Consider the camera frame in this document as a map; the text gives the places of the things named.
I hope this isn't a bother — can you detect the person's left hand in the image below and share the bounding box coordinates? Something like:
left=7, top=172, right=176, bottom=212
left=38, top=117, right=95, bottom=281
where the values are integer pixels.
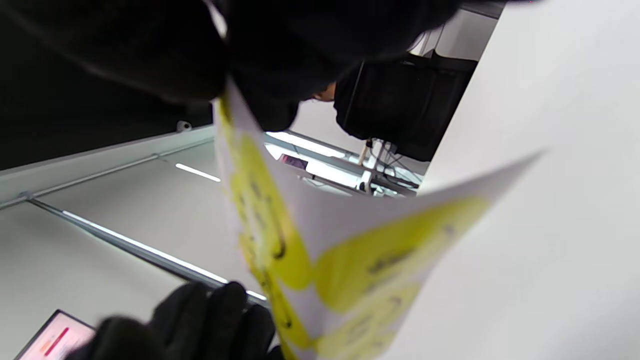
left=65, top=281, right=286, bottom=360

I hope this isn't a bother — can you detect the white table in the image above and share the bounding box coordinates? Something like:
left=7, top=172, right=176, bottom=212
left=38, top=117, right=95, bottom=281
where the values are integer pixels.
left=387, top=0, right=640, bottom=360

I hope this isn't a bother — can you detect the person's right hand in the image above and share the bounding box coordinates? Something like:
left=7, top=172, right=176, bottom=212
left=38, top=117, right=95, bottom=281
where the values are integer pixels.
left=0, top=0, right=463, bottom=132

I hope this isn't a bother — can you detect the yellow smiley sticker sheet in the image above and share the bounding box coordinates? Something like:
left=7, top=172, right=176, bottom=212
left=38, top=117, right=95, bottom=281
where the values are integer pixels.
left=212, top=75, right=546, bottom=360

